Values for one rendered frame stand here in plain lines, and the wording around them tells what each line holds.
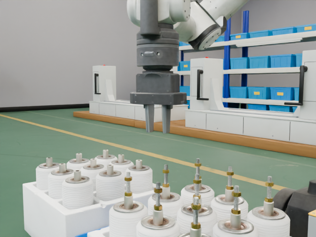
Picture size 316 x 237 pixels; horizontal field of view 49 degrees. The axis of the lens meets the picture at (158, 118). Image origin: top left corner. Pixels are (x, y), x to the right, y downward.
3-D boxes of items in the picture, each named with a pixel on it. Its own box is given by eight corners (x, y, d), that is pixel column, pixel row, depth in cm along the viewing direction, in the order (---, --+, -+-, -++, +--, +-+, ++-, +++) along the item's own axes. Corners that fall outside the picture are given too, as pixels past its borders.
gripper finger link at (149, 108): (154, 130, 76) (154, 102, 75) (148, 133, 73) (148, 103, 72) (147, 130, 76) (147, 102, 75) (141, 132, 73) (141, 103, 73)
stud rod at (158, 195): (155, 216, 75) (154, 183, 74) (156, 215, 76) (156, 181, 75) (159, 217, 75) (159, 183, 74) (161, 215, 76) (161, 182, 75)
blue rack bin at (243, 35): (246, 42, 672) (246, 36, 671) (263, 40, 643) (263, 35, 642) (229, 40, 640) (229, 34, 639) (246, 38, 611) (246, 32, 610)
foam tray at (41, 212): (113, 206, 155) (112, 167, 153) (169, 237, 124) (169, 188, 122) (24, 229, 130) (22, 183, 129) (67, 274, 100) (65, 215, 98)
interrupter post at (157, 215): (158, 227, 74) (158, 212, 74) (150, 224, 76) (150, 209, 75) (165, 224, 76) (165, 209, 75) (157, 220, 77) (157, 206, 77)
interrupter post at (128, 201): (123, 206, 86) (123, 193, 86) (133, 206, 86) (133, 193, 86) (123, 210, 84) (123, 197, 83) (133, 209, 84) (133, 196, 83)
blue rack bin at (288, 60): (285, 68, 610) (285, 56, 608) (305, 67, 582) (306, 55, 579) (269, 67, 578) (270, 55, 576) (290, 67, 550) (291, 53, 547)
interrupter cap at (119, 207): (114, 203, 88) (114, 201, 88) (143, 202, 89) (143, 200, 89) (112, 214, 81) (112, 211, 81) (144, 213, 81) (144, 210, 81)
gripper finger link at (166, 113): (161, 133, 71) (161, 104, 71) (167, 131, 74) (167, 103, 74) (169, 134, 71) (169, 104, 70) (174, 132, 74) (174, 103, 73)
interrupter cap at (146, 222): (158, 234, 70) (158, 231, 70) (133, 224, 76) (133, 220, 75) (182, 224, 76) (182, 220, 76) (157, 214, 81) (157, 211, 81)
